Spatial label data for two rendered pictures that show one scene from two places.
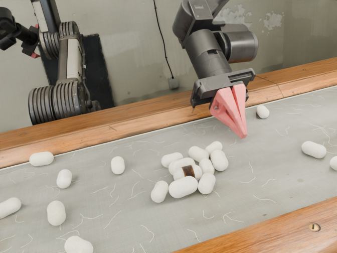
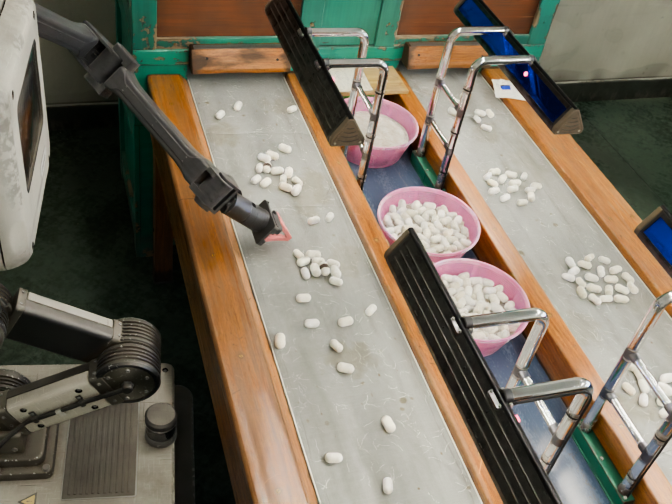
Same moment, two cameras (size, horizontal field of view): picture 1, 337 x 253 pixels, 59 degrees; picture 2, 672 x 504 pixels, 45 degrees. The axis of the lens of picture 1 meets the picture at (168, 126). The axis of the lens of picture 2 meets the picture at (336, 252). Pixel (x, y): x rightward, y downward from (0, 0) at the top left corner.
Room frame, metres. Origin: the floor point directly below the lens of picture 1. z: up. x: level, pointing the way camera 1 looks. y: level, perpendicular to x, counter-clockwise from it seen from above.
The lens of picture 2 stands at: (0.59, 1.35, 2.04)
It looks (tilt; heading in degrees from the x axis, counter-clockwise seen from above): 42 degrees down; 258
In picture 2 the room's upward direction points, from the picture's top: 11 degrees clockwise
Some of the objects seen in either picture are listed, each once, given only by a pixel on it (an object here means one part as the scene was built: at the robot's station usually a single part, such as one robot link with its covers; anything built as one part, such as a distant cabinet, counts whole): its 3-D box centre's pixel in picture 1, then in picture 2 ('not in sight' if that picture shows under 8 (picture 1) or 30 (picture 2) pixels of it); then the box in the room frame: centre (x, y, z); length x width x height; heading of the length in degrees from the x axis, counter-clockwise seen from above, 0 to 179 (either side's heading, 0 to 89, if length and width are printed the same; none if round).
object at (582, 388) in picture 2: not in sight; (489, 430); (0.09, 0.53, 0.90); 0.20 x 0.19 x 0.45; 103
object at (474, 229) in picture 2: not in sight; (425, 233); (0.05, -0.20, 0.72); 0.27 x 0.27 x 0.10
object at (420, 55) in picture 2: not in sight; (448, 54); (-0.12, -0.97, 0.83); 0.30 x 0.06 x 0.07; 13
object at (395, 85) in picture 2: not in sight; (351, 81); (0.20, -0.84, 0.77); 0.33 x 0.15 x 0.01; 13
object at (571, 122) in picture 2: not in sight; (515, 55); (-0.16, -0.53, 1.08); 0.62 x 0.08 x 0.07; 103
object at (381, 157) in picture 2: not in sight; (371, 134); (0.15, -0.63, 0.72); 0.27 x 0.27 x 0.10
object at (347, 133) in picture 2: not in sight; (310, 58); (0.38, -0.40, 1.08); 0.62 x 0.08 x 0.07; 103
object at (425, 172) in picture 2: not in sight; (471, 114); (-0.08, -0.51, 0.90); 0.20 x 0.19 x 0.45; 103
